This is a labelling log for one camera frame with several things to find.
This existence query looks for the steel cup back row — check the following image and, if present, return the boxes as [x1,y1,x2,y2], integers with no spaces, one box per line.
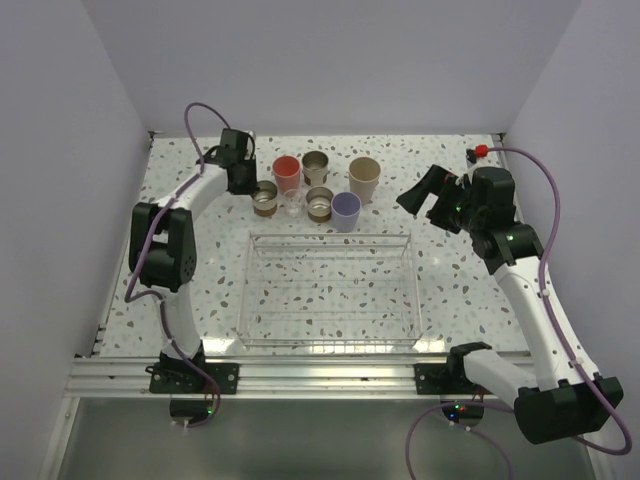
[302,151,329,187]

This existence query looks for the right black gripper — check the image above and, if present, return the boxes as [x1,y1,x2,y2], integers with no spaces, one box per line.
[397,164,485,235]

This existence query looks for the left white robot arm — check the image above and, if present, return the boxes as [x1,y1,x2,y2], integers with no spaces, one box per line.
[125,128,257,395]

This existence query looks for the aluminium mounting rail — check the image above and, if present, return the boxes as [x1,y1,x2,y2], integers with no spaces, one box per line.
[63,353,445,400]

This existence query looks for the tall beige cup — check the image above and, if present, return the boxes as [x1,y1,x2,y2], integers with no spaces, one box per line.
[348,157,381,204]

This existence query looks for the clear glass cup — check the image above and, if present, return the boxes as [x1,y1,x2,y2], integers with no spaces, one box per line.
[284,189,305,218]

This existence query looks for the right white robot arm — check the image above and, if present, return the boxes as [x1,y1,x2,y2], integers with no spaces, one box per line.
[397,165,623,444]

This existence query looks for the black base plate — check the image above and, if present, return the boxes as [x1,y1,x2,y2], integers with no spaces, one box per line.
[413,363,479,395]
[145,362,239,395]

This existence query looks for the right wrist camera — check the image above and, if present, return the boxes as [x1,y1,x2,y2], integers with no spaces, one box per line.
[466,145,490,165]

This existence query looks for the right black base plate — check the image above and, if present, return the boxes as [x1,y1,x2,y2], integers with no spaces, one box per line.
[413,363,479,395]

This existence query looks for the red plastic cup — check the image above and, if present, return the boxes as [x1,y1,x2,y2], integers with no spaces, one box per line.
[272,156,301,194]

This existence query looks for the cream steel cup brown band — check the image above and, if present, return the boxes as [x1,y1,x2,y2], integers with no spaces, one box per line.
[252,180,278,217]

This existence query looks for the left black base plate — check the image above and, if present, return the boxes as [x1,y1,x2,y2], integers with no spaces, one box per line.
[145,362,239,395]

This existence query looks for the steel cup front middle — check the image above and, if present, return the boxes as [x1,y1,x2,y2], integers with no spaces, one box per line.
[306,186,333,223]

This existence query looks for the purple plastic cup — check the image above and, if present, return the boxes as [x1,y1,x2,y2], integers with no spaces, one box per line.
[331,192,362,233]

